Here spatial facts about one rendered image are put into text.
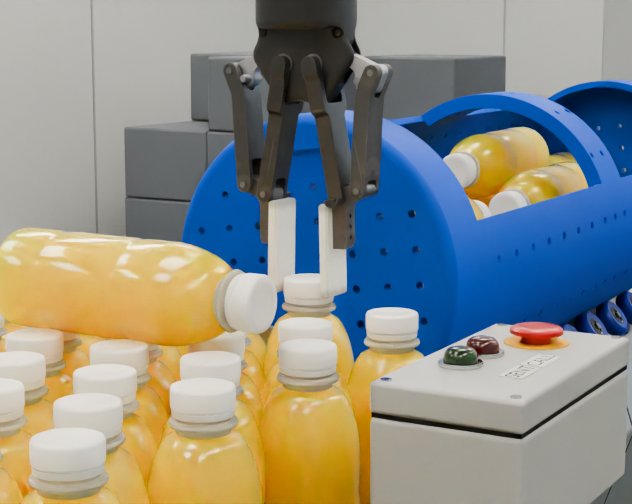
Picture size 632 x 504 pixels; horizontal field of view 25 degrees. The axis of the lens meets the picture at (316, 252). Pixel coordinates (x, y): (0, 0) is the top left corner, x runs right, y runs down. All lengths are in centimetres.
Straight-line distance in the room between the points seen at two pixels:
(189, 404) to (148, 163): 456
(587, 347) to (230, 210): 45
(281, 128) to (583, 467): 34
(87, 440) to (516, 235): 68
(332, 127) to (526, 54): 575
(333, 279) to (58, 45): 475
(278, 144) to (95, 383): 29
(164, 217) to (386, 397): 451
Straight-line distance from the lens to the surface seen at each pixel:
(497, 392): 86
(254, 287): 94
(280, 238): 110
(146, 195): 542
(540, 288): 143
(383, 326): 106
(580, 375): 93
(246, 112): 111
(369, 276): 127
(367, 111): 105
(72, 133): 586
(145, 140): 540
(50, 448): 75
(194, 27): 644
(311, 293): 109
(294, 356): 95
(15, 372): 93
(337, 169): 107
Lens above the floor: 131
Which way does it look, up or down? 9 degrees down
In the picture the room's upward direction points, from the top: straight up
